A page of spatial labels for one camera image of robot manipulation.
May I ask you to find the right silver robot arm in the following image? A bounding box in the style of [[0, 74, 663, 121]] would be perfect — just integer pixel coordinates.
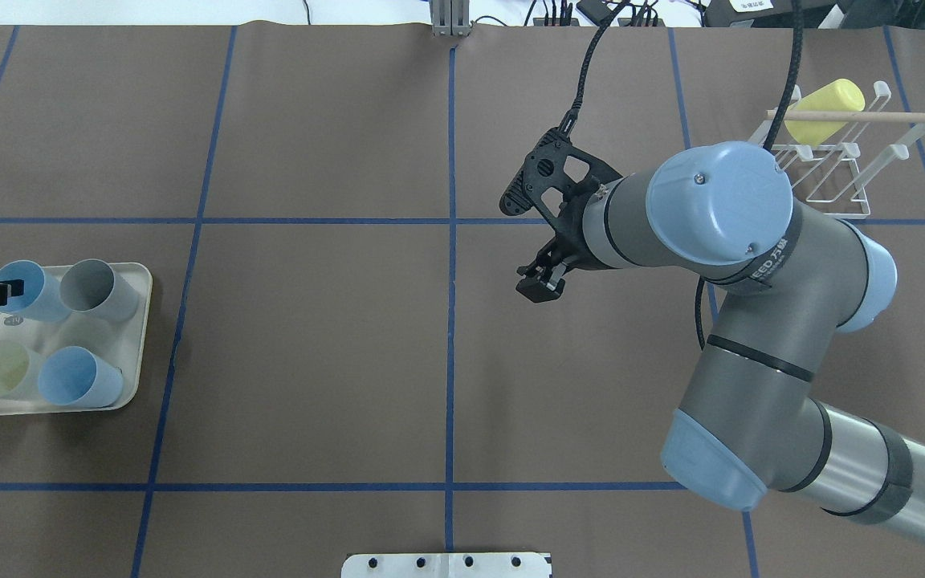
[[499, 141, 925, 544]]

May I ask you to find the cream plastic tray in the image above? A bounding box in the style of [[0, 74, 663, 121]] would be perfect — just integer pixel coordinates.
[[0, 263, 153, 416]]

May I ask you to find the white camera mast base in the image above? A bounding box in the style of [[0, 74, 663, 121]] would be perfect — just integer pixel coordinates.
[[340, 552, 554, 577]]

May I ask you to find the aluminium frame post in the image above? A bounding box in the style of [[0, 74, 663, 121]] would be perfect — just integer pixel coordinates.
[[427, 0, 472, 38]]

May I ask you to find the grey plastic cup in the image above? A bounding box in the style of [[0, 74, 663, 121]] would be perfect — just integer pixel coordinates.
[[59, 258, 139, 323]]

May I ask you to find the right black camera cable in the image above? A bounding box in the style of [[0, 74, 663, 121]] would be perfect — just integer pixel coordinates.
[[562, 0, 802, 354]]

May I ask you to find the light blue plastic cup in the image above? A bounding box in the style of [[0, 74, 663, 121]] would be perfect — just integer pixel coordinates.
[[0, 260, 72, 323]]

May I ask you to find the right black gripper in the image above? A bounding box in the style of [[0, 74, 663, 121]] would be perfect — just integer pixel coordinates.
[[516, 233, 592, 303]]

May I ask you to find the cream plastic cup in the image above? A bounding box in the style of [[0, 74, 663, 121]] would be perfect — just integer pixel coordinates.
[[0, 340, 45, 401]]

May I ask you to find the white cup drying rack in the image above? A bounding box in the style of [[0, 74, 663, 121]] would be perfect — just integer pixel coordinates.
[[768, 80, 925, 221]]

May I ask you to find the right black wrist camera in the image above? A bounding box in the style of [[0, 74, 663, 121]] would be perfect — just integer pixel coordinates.
[[499, 128, 621, 230]]

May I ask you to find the yellow plastic cup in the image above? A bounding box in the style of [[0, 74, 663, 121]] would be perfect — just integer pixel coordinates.
[[784, 78, 866, 147]]

